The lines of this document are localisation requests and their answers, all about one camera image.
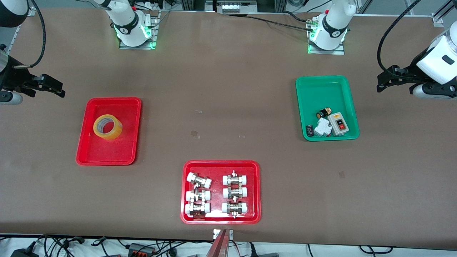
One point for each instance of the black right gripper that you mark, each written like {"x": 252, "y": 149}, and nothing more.
{"x": 13, "y": 79}

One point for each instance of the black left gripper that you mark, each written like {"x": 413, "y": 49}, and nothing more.
{"x": 406, "y": 75}

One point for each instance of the yellow packing tape roll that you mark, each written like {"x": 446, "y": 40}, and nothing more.
{"x": 116, "y": 132}

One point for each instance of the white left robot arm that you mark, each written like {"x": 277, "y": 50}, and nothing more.
{"x": 437, "y": 60}

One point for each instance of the green plastic tray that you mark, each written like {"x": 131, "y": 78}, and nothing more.
{"x": 321, "y": 92}

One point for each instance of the empty red plastic tray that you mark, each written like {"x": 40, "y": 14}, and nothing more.
{"x": 107, "y": 153}

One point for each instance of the red tray with fittings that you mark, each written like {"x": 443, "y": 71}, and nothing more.
{"x": 217, "y": 171}

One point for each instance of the small black copper coil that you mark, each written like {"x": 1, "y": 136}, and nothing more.
{"x": 324, "y": 113}

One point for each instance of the white circuit breaker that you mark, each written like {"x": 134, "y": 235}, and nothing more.
{"x": 322, "y": 127}

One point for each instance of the black power adapter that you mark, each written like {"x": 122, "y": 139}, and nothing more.
{"x": 23, "y": 252}

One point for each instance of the grey terminal device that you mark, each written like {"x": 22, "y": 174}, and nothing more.
{"x": 235, "y": 7}

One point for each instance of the white metal pipe fitting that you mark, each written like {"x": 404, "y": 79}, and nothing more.
{"x": 235, "y": 179}
{"x": 199, "y": 180}
{"x": 198, "y": 196}
{"x": 197, "y": 209}
{"x": 235, "y": 208}
{"x": 235, "y": 192}

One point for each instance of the grey power box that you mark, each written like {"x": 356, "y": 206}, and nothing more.
{"x": 141, "y": 248}

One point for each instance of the red aluminium bar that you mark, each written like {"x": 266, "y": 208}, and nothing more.
{"x": 217, "y": 246}

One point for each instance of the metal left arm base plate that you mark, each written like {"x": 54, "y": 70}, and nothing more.
{"x": 339, "y": 52}

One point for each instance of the grey switch box red button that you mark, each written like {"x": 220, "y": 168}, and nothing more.
{"x": 341, "y": 125}

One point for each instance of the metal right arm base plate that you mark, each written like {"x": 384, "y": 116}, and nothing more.
{"x": 155, "y": 32}

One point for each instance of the small metal bracket plate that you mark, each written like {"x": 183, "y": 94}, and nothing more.
{"x": 215, "y": 233}

